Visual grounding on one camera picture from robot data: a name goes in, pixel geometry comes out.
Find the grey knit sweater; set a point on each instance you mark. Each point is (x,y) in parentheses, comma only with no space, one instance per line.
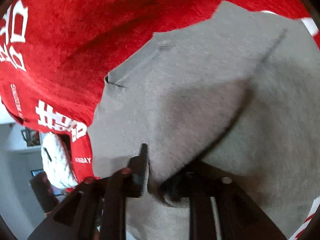
(239,91)

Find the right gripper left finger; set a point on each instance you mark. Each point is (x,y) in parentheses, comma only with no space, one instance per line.
(104,199)

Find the white patterned pillow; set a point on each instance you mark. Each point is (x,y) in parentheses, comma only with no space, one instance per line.
(56,162)

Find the framed picture on shelf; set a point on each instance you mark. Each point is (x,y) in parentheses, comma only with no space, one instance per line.
(31,137)

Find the red printed sofa blanket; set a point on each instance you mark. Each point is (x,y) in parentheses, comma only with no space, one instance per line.
(55,55)

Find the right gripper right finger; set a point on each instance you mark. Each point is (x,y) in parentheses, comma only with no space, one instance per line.
(218,207)

